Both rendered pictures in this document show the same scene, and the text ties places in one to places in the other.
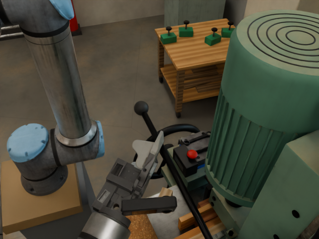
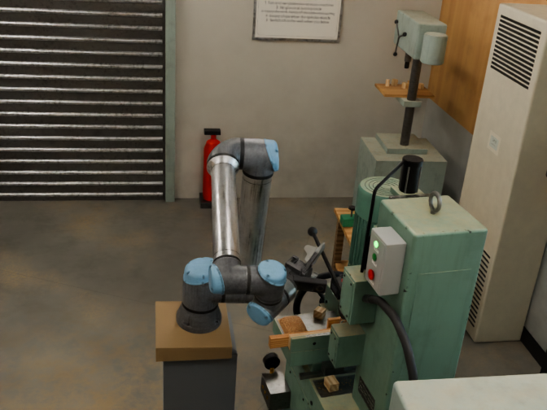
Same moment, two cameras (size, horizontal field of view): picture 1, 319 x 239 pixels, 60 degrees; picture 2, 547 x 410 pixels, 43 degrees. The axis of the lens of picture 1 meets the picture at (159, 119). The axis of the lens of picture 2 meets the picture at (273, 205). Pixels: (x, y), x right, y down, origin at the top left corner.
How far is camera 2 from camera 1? 184 cm
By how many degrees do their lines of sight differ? 22
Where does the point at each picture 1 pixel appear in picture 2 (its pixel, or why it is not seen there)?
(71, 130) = (247, 261)
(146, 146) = (312, 249)
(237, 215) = not seen: hidden behind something
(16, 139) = (194, 266)
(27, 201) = (181, 334)
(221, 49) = not seen: hidden behind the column
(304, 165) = not seen: hidden behind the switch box
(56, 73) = (255, 206)
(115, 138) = (257, 342)
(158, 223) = (311, 327)
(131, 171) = (300, 264)
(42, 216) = (194, 349)
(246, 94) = (361, 205)
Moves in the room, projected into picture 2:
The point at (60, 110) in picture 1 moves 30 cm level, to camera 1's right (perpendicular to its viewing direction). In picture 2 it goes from (246, 238) to (323, 250)
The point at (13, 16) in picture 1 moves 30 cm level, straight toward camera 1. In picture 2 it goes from (247, 164) to (274, 200)
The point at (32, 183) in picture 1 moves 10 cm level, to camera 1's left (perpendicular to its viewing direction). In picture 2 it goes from (191, 316) to (168, 311)
